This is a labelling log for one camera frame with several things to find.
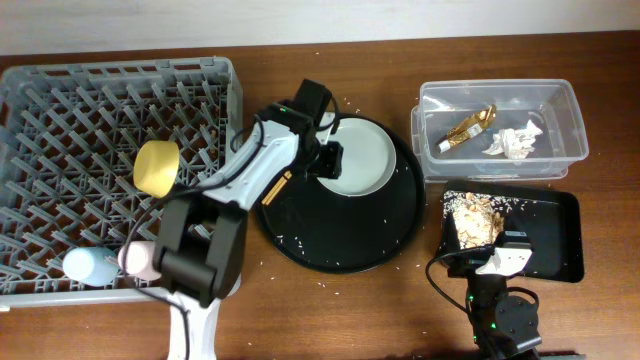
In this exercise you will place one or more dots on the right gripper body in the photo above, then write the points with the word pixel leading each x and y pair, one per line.
pixel 467 266

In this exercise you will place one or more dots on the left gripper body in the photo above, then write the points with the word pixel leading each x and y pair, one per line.
pixel 330 159

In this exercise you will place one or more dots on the grey round plate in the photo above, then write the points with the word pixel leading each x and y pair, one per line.
pixel 368 161

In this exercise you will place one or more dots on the wooden chopstick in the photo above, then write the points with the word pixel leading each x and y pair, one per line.
pixel 274 191

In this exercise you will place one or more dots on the white napkin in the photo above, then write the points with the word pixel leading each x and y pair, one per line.
pixel 514 144

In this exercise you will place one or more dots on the gold foil wrapper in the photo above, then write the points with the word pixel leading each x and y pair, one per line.
pixel 470 127

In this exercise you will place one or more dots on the yellow bowl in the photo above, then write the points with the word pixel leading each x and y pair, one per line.
pixel 156 167

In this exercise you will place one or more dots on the pink cup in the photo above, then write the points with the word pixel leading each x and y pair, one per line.
pixel 137 260

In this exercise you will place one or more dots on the blue cup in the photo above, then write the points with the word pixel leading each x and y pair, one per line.
pixel 90 266

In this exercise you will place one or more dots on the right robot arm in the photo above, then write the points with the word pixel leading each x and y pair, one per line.
pixel 504 319

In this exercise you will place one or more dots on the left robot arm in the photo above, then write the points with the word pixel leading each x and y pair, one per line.
pixel 200 248

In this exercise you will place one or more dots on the grey dishwasher rack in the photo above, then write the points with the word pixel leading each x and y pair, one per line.
pixel 69 137

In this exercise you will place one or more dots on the food scraps pile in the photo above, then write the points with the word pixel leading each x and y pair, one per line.
pixel 476 217

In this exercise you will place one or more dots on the black rectangular tray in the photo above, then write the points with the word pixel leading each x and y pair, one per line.
pixel 550 219

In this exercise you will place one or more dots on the round black tray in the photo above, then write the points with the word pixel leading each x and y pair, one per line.
pixel 329 232

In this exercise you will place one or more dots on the clear plastic bin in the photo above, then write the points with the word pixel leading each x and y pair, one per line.
pixel 549 104

